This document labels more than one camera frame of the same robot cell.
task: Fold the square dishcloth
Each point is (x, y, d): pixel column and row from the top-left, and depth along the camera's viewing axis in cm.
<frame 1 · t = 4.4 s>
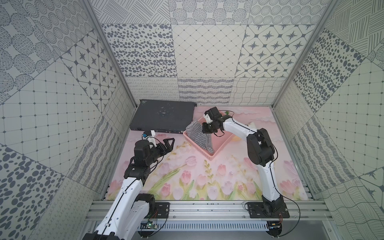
left hand: (165, 137, 78), fingers open
right hand: (203, 131, 99), fingers closed
dark grey network switch box: (163, 116, 112), point 4 cm above the table
pink perforated plastic basket: (220, 137, 88), point 14 cm above the table
grey striped square dishcloth: (194, 130, 99), point 8 cm above the table

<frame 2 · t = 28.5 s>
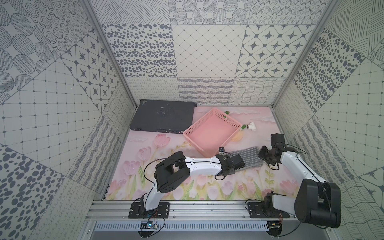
left hand: (230, 164, 87), fingers open
right hand: (261, 157, 88), fingers open
grey striped square dishcloth: (250, 157, 94), on the table
green white pipe valve: (251, 126, 107), point 3 cm above the table
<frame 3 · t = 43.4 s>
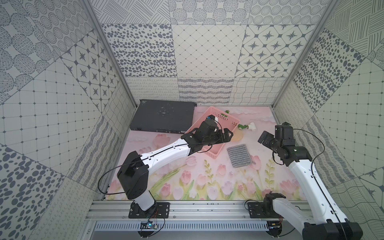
left hand: (225, 128, 77), fingers open
right hand: (269, 141, 78), fingers open
grey striped square dishcloth: (239, 156, 92), point 3 cm above the table
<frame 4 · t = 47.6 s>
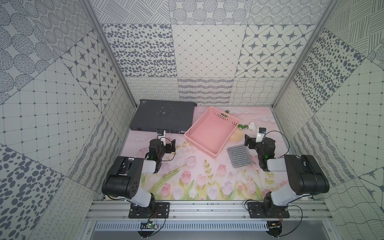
left hand: (164, 137, 94), fingers open
right hand: (252, 136, 95), fingers open
